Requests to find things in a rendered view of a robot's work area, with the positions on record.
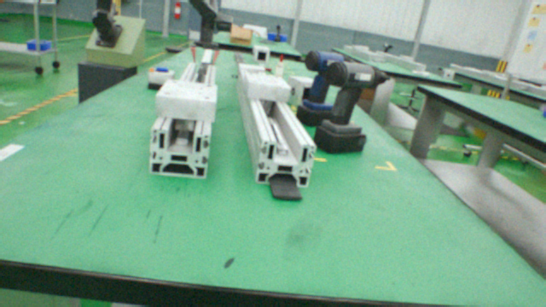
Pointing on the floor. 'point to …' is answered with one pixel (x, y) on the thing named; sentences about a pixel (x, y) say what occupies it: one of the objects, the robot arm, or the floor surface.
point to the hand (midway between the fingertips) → (204, 64)
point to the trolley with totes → (36, 38)
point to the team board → (526, 61)
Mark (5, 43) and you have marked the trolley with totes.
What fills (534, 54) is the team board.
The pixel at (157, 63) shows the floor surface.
